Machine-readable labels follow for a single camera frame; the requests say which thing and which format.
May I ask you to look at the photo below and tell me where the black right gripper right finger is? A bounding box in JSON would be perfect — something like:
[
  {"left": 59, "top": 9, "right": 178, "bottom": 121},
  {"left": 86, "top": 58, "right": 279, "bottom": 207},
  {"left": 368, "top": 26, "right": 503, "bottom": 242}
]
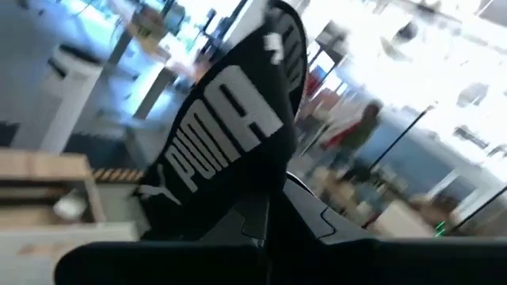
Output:
[{"left": 282, "top": 179, "right": 376, "bottom": 244}]

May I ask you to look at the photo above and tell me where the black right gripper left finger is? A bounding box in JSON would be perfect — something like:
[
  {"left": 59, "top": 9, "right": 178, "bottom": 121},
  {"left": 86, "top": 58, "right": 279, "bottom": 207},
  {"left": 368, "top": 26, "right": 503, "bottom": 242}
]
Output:
[{"left": 200, "top": 196, "right": 271, "bottom": 244}]

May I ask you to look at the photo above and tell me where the black Puma garment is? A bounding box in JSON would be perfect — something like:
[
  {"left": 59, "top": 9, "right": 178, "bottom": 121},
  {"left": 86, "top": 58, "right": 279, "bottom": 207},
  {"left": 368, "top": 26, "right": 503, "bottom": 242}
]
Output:
[{"left": 134, "top": 0, "right": 309, "bottom": 242}]

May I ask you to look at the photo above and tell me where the person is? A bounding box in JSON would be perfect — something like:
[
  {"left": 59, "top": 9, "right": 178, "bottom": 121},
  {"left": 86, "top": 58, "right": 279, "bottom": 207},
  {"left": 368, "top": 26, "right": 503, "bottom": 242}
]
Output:
[{"left": 318, "top": 99, "right": 384, "bottom": 171}]

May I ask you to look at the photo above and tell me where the thin black pole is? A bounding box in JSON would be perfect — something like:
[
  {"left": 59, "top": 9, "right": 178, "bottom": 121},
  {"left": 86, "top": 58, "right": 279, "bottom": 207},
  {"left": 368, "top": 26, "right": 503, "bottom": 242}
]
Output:
[{"left": 368, "top": 103, "right": 437, "bottom": 170}]

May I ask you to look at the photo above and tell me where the black mat with hazard stripes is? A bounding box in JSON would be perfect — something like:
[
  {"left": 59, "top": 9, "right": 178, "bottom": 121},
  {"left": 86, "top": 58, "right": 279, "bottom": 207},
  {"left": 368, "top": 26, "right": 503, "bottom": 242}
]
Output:
[{"left": 63, "top": 132, "right": 147, "bottom": 185}]

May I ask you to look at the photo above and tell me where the white tower air purifier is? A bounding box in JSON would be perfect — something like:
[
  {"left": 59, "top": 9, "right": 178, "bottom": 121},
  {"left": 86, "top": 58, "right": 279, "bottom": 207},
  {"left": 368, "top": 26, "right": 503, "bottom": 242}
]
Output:
[{"left": 10, "top": 42, "right": 105, "bottom": 154}]

